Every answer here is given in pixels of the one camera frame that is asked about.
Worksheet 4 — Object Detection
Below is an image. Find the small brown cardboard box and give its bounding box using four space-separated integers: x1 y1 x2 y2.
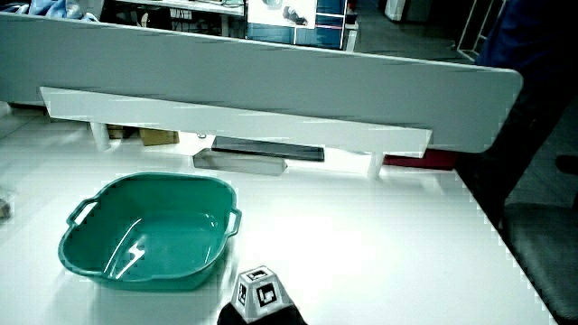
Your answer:
106 124 137 141

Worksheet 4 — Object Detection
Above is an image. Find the green plastic basin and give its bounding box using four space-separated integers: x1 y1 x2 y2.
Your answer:
57 172 243 292

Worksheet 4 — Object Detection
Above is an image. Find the gray flat box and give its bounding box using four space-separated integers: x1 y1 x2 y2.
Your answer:
192 147 289 177

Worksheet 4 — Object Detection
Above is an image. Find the white metal rack frame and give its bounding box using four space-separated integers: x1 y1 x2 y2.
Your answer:
455 0 508 63

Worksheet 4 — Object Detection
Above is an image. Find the black keyboard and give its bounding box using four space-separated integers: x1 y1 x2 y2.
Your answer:
210 135 326 163

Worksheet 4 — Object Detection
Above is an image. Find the gray desk partition panel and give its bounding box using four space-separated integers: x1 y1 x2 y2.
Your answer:
0 12 524 154

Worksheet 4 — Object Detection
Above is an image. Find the blue and white carton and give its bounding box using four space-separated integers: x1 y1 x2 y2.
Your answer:
245 0 350 51

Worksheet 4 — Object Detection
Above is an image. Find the white cabinet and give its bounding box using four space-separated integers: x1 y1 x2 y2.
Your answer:
384 0 435 23

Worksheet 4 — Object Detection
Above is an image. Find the white background desk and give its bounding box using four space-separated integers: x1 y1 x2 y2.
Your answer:
99 0 247 39

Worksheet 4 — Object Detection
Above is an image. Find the dark red box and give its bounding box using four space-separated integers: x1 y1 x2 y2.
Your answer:
383 148 460 172

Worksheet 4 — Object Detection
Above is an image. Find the dark office chair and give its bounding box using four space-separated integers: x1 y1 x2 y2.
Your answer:
499 154 578 324

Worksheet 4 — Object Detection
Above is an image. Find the white desk shelf riser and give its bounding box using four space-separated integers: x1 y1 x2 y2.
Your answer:
39 86 434 181

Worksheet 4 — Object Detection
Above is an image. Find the light blue cloth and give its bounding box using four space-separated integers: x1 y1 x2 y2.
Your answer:
0 0 99 23

